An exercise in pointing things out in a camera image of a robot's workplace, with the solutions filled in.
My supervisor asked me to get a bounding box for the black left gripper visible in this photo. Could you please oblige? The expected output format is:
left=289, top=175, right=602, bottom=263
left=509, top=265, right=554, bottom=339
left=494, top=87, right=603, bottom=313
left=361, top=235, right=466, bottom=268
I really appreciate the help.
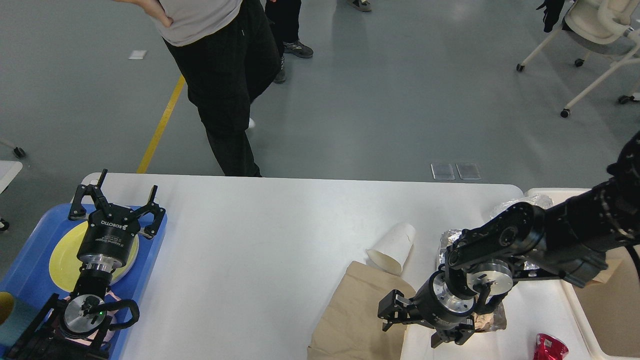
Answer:
left=68, top=168, right=166, bottom=271

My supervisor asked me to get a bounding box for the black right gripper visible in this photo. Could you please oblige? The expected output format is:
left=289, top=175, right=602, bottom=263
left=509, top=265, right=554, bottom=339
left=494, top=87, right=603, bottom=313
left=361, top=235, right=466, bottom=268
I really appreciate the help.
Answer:
left=377, top=271, right=476, bottom=349

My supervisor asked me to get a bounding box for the yellow plastic plate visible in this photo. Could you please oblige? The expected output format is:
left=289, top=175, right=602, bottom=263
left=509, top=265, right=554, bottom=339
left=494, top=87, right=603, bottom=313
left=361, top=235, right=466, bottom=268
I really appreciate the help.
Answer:
left=49, top=220, right=141, bottom=293

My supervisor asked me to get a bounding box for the pink HOME mug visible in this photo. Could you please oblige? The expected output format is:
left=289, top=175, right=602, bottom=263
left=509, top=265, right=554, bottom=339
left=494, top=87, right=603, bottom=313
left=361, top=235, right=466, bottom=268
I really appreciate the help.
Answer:
left=60, top=291, right=121, bottom=346

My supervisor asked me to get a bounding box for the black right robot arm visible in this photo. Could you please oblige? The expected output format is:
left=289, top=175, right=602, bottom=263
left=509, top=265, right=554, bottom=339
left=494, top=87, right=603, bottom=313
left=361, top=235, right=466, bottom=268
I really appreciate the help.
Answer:
left=377, top=134, right=640, bottom=348

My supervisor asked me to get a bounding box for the foil tray with paper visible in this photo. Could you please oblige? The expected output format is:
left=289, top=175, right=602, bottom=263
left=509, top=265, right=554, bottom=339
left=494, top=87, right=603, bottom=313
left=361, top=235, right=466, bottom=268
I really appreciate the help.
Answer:
left=438, top=228, right=507, bottom=333

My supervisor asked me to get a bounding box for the white paper cup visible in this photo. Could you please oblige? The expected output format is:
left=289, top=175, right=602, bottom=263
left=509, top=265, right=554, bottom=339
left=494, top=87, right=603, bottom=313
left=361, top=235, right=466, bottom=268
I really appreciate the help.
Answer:
left=366, top=222, right=416, bottom=276

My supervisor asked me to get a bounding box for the brown paper bag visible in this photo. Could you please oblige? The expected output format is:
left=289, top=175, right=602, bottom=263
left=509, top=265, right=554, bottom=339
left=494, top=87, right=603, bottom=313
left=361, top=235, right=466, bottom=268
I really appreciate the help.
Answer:
left=307, top=260, right=415, bottom=360

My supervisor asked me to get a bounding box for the white side table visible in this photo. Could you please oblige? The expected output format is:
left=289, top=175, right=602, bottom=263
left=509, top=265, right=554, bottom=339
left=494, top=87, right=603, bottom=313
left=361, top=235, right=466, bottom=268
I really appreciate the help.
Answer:
left=0, top=160, right=23, bottom=194

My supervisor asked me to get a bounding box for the red crumpled wrapper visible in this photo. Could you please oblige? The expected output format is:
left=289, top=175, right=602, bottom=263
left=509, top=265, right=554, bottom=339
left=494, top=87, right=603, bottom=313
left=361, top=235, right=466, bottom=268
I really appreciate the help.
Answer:
left=533, top=333, right=569, bottom=360

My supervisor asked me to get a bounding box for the teal mug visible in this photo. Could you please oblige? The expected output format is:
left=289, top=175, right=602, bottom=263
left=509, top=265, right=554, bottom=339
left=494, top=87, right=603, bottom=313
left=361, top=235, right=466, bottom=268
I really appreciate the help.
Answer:
left=0, top=291, right=39, bottom=347

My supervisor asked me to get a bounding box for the crumpled foil sheet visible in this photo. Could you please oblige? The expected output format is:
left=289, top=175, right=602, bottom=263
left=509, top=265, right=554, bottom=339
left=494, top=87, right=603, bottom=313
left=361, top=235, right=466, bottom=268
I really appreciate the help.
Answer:
left=490, top=194, right=554, bottom=221

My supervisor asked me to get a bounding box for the beige plastic bin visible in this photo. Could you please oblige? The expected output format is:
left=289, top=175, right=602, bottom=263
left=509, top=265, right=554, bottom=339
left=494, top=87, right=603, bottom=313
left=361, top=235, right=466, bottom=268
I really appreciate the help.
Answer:
left=524, top=188, right=640, bottom=360

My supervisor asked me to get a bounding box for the brown paper in bin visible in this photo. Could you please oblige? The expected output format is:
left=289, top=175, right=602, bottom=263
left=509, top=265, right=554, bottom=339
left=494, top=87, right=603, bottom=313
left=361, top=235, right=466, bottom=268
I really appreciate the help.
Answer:
left=586, top=247, right=627, bottom=286

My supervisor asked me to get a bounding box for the person in grey shirt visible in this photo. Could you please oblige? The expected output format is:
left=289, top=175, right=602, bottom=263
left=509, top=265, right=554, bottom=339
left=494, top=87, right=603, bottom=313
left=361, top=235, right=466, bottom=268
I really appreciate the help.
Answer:
left=130, top=0, right=281, bottom=177

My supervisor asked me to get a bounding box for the person in black trousers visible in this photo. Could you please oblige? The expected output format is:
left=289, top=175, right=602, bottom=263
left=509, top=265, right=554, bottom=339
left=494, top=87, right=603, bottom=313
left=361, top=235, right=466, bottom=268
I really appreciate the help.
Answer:
left=264, top=0, right=314, bottom=84

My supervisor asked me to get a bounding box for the white office chair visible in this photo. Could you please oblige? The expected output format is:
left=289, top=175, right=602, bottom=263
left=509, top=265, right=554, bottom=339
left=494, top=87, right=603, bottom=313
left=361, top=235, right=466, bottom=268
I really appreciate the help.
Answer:
left=516, top=0, right=640, bottom=118

